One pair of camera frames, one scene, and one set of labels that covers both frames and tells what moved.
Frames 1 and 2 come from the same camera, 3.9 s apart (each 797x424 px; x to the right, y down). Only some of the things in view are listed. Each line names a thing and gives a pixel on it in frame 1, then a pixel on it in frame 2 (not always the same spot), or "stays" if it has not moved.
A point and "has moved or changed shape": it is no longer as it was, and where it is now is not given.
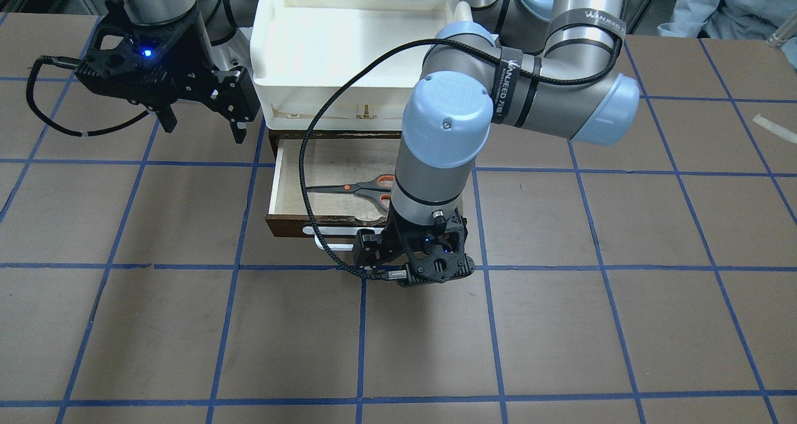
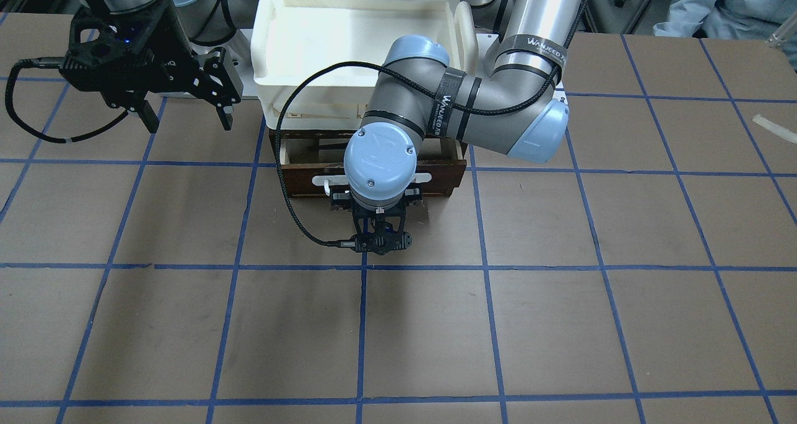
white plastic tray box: x=301 y=40 stays
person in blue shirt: x=736 y=7 stays
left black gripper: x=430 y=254 -> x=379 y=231
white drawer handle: x=339 y=230 -> x=329 y=180
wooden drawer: x=348 y=182 has moved or changed shape
